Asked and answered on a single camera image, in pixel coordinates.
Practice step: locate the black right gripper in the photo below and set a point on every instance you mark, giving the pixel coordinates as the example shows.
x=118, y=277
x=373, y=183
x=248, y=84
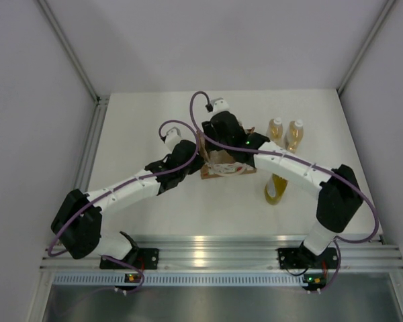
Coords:
x=208, y=129

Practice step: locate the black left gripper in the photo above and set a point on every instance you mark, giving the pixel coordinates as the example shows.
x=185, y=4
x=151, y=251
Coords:
x=198, y=164

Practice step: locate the burlap watermelon print bag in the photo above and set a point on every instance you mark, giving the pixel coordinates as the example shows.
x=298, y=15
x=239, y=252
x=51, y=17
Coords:
x=220, y=163

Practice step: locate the amber bottle white cap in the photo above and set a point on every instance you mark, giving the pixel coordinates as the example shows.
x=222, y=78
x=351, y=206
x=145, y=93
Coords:
x=275, y=131
x=294, y=135

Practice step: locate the yellow bottle red cap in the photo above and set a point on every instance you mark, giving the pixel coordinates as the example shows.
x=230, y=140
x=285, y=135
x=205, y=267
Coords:
x=274, y=189

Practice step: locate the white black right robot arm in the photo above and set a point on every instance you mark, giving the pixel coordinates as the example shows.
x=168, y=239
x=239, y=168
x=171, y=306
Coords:
x=335, y=190

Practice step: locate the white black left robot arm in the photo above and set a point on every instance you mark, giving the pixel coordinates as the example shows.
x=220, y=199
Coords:
x=80, y=222

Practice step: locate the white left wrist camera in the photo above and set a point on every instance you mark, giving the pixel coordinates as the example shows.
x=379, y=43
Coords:
x=172, y=138

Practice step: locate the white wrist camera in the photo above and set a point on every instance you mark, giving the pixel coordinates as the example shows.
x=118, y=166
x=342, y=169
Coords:
x=172, y=138
x=218, y=105

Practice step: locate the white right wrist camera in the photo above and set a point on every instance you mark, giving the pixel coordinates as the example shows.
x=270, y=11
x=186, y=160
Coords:
x=218, y=105

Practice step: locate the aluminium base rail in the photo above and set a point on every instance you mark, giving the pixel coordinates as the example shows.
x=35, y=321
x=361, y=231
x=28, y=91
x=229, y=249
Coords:
x=258, y=253

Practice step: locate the aluminium frame post right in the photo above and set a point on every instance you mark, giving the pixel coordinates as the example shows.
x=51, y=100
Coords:
x=368, y=40

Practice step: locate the aluminium frame post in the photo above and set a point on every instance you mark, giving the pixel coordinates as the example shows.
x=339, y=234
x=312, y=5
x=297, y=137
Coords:
x=67, y=47
x=368, y=40

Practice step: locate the white slotted cable duct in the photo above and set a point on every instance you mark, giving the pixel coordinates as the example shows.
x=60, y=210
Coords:
x=178, y=279

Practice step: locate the aluminium frame post left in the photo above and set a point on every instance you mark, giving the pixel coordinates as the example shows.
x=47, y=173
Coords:
x=67, y=47

